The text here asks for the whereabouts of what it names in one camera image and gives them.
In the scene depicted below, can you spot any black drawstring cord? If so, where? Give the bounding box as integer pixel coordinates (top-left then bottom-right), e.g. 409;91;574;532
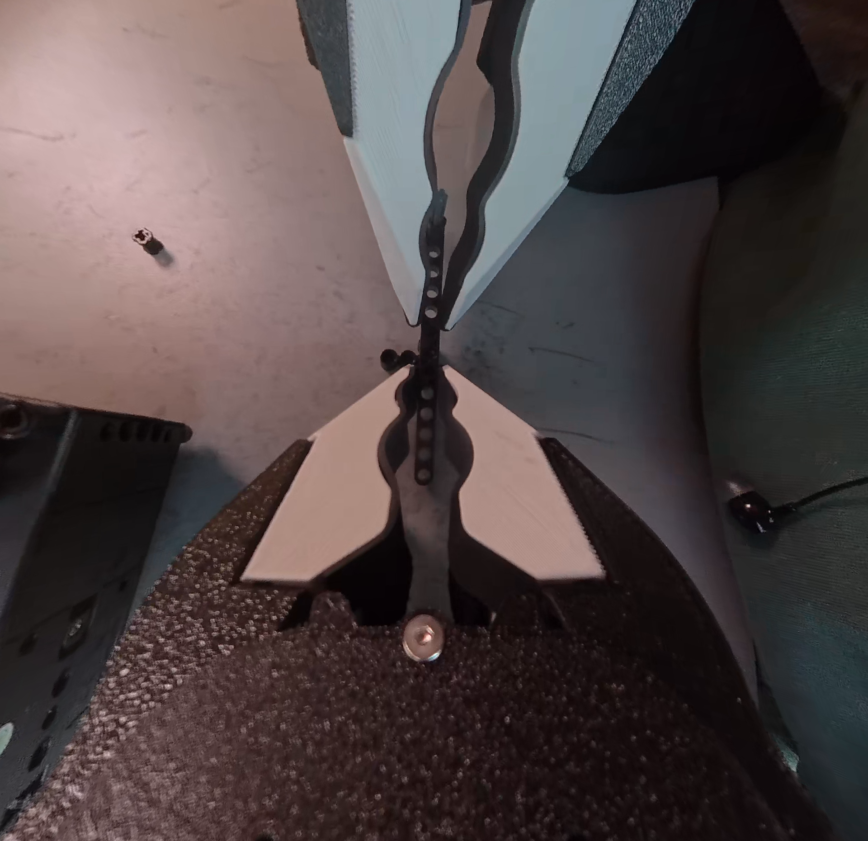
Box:
773;476;868;516

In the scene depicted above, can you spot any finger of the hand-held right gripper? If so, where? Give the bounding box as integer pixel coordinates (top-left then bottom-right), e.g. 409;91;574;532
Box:
441;0;648;332
343;0;472;326

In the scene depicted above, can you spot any long black lego beam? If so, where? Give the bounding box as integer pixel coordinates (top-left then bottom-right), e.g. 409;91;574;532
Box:
380;200;450;486

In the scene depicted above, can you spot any person's green sweater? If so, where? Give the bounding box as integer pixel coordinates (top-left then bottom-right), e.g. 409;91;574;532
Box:
698;81;868;794

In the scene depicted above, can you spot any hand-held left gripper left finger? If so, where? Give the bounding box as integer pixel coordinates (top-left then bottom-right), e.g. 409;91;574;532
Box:
239;365;417;587

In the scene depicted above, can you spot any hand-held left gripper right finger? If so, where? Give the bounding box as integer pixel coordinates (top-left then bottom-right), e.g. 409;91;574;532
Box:
438;363;608;586

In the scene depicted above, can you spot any yellow and black lego model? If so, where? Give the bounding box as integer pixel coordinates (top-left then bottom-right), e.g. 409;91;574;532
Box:
0;393;193;822

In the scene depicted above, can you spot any black cord toggle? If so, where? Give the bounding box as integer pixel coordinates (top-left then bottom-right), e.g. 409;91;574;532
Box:
726;478;777;534

